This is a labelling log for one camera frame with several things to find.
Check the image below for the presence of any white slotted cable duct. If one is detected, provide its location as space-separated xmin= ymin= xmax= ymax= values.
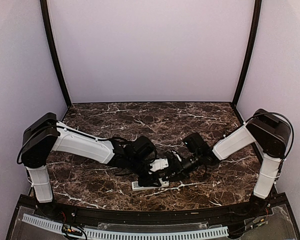
xmin=22 ymin=213 xmax=229 ymax=240

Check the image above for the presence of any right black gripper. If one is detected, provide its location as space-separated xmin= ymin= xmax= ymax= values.
xmin=162 ymin=151 xmax=202 ymax=182

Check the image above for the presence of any black front rail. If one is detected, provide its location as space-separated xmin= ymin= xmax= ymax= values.
xmin=34 ymin=202 xmax=267 ymax=225

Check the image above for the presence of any right black frame post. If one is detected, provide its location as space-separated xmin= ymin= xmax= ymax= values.
xmin=231 ymin=0 xmax=262 ymax=109

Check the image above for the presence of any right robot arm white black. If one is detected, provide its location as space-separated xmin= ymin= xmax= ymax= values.
xmin=163 ymin=108 xmax=295 ymax=217

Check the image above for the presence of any black frame post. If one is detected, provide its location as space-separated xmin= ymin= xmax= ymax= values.
xmin=39 ymin=0 xmax=72 ymax=108
xmin=231 ymin=0 xmax=262 ymax=109

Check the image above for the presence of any white remote control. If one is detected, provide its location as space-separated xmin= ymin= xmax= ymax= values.
xmin=131 ymin=178 xmax=170 ymax=192

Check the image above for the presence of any left black frame post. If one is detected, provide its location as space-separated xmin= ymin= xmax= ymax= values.
xmin=39 ymin=0 xmax=72 ymax=108

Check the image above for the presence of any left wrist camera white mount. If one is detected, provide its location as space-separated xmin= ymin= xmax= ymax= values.
xmin=149 ymin=158 xmax=169 ymax=174

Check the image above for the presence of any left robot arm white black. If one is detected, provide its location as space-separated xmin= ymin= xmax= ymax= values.
xmin=16 ymin=112 xmax=169 ymax=218

